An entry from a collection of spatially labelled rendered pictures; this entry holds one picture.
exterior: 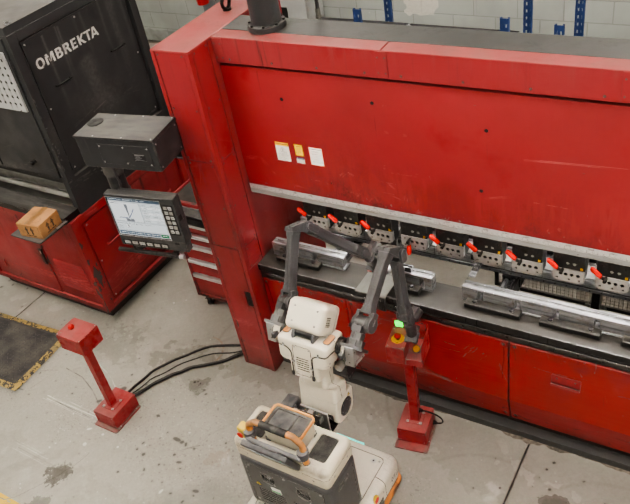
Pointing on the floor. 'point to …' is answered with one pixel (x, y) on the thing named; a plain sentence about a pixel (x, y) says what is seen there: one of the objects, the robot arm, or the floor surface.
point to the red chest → (201, 254)
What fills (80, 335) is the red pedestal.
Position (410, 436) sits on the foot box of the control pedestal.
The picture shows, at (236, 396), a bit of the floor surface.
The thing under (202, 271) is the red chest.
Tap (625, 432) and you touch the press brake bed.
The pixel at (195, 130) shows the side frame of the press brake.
